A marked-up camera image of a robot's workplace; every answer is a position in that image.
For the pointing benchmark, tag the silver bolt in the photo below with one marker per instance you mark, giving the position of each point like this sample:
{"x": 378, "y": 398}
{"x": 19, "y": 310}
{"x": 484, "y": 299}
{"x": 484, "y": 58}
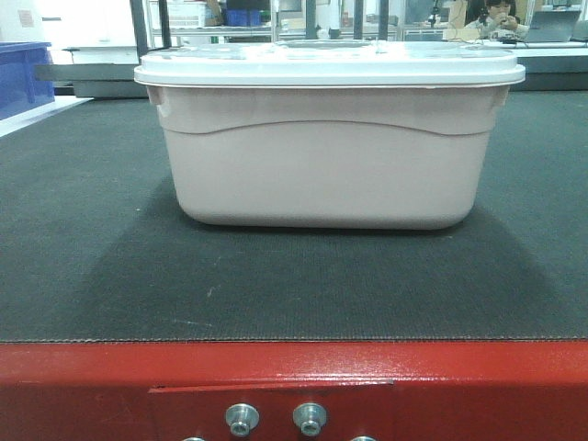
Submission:
{"x": 242, "y": 419}
{"x": 310, "y": 418}

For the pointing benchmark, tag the left silver bolt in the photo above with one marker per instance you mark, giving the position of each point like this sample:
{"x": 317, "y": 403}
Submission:
{"x": 242, "y": 419}

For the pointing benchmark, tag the right silver bolt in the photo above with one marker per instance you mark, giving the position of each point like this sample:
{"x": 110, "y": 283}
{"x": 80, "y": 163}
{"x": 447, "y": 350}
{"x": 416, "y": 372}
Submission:
{"x": 310, "y": 418}

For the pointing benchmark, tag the dark grey table mat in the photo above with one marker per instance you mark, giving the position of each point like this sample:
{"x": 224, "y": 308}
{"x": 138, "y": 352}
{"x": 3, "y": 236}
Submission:
{"x": 94, "y": 246}

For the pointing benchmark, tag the pale pink storage bin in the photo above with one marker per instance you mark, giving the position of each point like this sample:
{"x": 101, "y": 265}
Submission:
{"x": 377, "y": 158}

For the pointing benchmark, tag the blue crate at left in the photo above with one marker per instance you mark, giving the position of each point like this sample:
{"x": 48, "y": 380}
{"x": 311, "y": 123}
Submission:
{"x": 21, "y": 91}

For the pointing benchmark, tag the grey laptop in background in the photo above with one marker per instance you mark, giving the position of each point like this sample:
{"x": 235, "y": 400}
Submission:
{"x": 552, "y": 26}

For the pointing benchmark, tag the seated person in background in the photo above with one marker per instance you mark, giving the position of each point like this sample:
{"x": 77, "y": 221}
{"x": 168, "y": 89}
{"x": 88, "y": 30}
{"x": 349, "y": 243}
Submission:
{"x": 494, "y": 20}

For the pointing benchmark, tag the white bin lid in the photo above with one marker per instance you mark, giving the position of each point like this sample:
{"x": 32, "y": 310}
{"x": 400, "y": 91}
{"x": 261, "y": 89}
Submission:
{"x": 331, "y": 63}

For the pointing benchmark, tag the blue bins on far shelf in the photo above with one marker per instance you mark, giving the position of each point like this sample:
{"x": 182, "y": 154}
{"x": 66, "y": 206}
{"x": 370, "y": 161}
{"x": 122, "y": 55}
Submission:
{"x": 243, "y": 17}

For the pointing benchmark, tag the red metal cart frame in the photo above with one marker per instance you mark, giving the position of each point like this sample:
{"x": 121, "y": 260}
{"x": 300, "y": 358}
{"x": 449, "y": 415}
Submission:
{"x": 388, "y": 391}

